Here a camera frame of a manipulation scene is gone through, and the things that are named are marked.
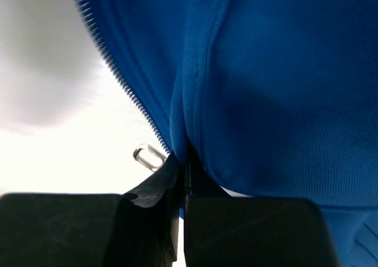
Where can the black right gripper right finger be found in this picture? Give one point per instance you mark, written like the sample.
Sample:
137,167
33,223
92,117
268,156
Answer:
221,230

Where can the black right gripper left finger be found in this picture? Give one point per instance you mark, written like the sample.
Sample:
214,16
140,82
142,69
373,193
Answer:
138,228

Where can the blue jacket white lining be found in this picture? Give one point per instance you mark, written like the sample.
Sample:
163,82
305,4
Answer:
277,97

